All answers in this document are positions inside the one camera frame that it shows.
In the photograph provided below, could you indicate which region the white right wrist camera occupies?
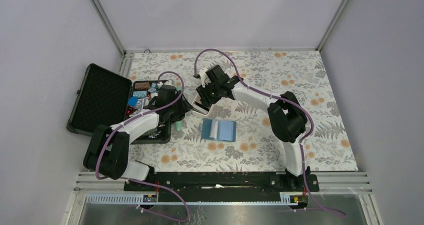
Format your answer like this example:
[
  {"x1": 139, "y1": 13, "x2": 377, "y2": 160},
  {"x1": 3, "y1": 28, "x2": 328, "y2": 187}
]
[{"x1": 194, "y1": 68, "x2": 211, "y2": 87}]

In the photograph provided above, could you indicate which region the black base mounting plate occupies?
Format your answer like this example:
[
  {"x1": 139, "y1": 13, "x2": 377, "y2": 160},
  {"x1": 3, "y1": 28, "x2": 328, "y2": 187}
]
[{"x1": 124, "y1": 172, "x2": 320, "y2": 203}]

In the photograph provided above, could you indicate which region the blue leather card holder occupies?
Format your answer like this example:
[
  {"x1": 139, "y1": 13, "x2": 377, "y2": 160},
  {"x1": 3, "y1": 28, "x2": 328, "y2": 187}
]
[{"x1": 201, "y1": 118, "x2": 237, "y2": 142}]

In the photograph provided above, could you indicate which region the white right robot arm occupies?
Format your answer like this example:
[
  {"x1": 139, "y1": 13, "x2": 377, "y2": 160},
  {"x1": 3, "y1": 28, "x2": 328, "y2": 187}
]
[{"x1": 194, "y1": 65, "x2": 312, "y2": 191}]

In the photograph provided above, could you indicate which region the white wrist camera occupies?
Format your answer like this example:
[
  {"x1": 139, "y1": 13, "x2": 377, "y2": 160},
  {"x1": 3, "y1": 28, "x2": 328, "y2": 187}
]
[
  {"x1": 157, "y1": 79, "x2": 175, "y2": 88},
  {"x1": 194, "y1": 68, "x2": 211, "y2": 87}
]

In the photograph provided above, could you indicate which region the floral patterned table mat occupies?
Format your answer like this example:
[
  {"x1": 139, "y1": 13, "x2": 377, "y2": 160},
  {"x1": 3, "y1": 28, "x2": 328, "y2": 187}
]
[{"x1": 128, "y1": 51, "x2": 358, "y2": 172}]

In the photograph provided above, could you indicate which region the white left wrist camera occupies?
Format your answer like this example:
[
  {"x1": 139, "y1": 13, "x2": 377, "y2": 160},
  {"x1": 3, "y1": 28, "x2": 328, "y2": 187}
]
[{"x1": 157, "y1": 79, "x2": 175, "y2": 88}]

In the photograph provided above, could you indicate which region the black open carrying case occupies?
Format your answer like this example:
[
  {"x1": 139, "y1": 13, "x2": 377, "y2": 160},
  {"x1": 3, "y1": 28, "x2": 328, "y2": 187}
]
[{"x1": 66, "y1": 63, "x2": 176, "y2": 144}]

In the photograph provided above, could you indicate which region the blue round poker chip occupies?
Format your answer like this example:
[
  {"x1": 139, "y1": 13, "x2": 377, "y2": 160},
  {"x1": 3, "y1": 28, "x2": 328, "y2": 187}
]
[{"x1": 127, "y1": 96, "x2": 138, "y2": 107}]

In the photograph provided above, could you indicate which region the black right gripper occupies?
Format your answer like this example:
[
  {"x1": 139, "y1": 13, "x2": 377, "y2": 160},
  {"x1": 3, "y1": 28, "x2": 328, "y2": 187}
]
[{"x1": 196, "y1": 80, "x2": 222, "y2": 109}]

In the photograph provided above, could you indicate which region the mint green case handle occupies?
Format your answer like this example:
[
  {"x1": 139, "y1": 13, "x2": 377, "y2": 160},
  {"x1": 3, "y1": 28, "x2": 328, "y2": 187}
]
[{"x1": 175, "y1": 120, "x2": 183, "y2": 132}]

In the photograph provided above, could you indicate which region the white rectangular plastic tray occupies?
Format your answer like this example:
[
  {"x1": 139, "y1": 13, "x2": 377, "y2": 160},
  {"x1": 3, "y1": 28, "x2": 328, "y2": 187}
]
[{"x1": 190, "y1": 94, "x2": 214, "y2": 118}]

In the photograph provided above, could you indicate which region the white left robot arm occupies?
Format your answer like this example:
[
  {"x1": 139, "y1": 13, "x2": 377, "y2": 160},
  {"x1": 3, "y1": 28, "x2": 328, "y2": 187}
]
[{"x1": 83, "y1": 85, "x2": 191, "y2": 191}]

